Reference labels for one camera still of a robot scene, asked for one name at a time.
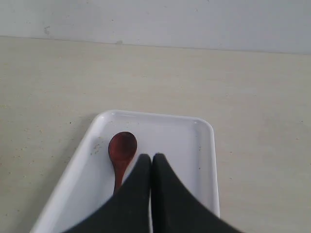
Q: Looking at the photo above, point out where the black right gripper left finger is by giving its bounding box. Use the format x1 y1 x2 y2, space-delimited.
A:
66 154 152 233

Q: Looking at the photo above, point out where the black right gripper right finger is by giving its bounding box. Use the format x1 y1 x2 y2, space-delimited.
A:
152 153 240 233

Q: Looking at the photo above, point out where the dark red wooden spoon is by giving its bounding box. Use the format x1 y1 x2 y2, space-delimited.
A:
108 132 137 193

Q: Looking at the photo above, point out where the white rectangular plastic tray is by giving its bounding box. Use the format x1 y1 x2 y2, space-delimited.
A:
32 110 220 233

